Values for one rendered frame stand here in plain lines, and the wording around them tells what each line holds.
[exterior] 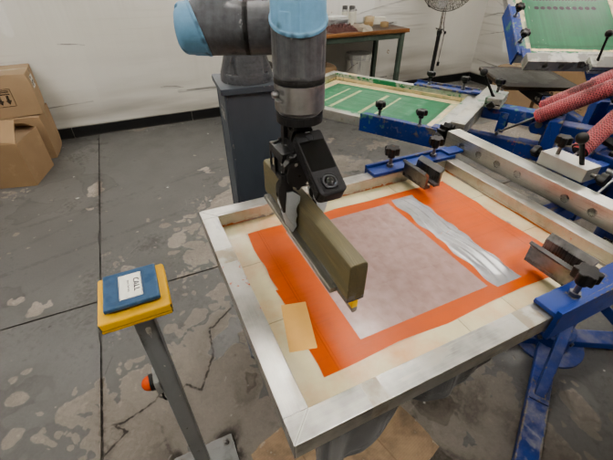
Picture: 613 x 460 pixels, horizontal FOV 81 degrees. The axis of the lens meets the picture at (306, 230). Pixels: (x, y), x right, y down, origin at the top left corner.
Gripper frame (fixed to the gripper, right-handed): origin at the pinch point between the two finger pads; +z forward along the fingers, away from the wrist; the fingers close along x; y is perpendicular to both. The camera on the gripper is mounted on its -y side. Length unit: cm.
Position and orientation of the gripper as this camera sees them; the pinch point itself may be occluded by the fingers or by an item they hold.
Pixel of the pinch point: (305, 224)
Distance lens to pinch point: 65.0
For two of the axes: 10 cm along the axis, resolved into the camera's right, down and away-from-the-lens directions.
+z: 0.0, 8.0, 6.0
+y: -4.3, -5.5, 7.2
